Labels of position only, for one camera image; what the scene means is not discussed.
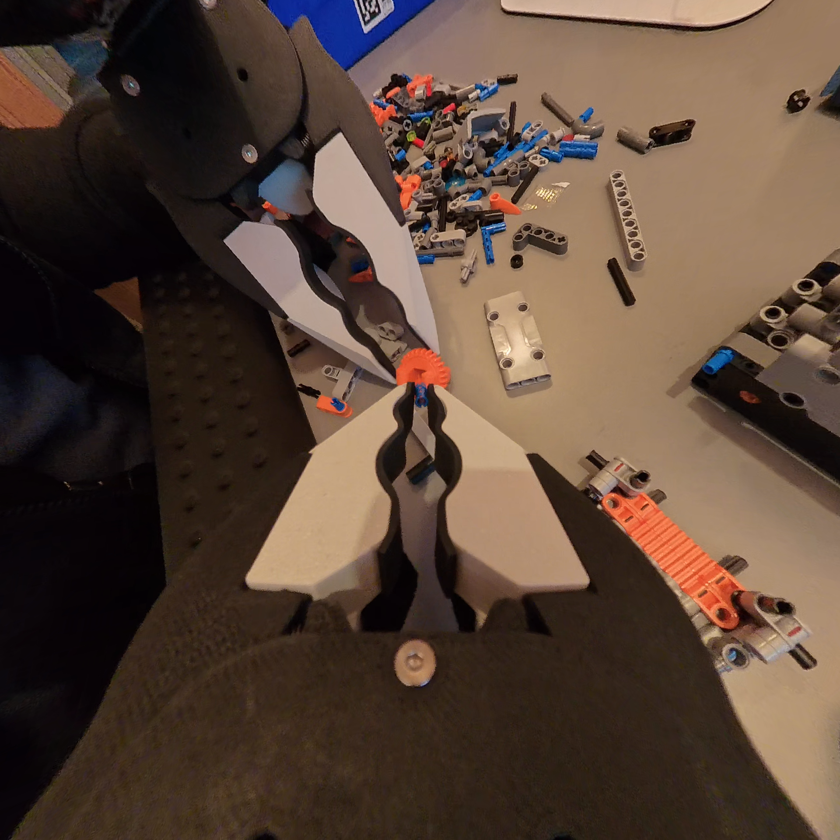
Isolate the blue plastic bin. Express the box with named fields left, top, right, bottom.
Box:
left=266, top=0, right=437, bottom=70

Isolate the small clear sticker bag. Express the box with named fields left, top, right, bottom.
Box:
left=521, top=182, right=571, bottom=212

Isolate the orange toothed gear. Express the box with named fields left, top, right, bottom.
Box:
left=395, top=348, right=454, bottom=388

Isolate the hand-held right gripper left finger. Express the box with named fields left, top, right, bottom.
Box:
left=245, top=384, right=416, bottom=624

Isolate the white book stand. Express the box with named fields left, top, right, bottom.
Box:
left=500, top=0, right=775, bottom=28

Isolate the pile of small building parts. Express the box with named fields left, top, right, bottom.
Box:
left=367, top=71, right=605, bottom=266

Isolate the short black axle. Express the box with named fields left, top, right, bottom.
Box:
left=605, top=257, right=637, bottom=307

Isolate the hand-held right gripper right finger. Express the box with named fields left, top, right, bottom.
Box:
left=425, top=385, right=592, bottom=623

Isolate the dark grey angled beam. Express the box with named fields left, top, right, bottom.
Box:
left=512, top=223, right=569, bottom=256

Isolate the orange ribbed beam assembly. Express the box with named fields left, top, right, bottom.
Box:
left=577, top=449, right=818, bottom=673

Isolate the grey rectangular panel piece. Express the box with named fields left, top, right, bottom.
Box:
left=483, top=290, right=553, bottom=392

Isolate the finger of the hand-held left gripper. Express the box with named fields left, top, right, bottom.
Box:
left=310, top=128, right=441, bottom=354
left=223, top=220, right=400, bottom=386

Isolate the long grey holed beam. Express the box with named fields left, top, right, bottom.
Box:
left=607, top=169, right=647, bottom=271

